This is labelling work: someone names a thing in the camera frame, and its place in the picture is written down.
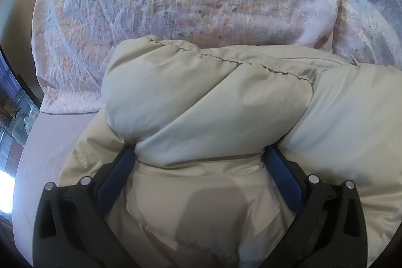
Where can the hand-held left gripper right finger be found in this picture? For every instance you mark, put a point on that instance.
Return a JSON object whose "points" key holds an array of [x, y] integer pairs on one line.
{"points": [[284, 180]]}

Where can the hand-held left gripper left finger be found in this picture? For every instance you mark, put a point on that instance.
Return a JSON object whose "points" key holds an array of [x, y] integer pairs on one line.
{"points": [[115, 180]]}

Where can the beige puffer jacket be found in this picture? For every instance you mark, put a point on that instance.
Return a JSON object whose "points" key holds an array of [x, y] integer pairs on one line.
{"points": [[219, 104]]}

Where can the cluttered glass tv stand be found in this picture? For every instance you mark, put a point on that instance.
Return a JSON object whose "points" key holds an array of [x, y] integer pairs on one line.
{"points": [[26, 123]]}

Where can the flat screen television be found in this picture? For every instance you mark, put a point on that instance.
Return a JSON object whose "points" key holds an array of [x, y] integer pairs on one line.
{"points": [[11, 79]]}

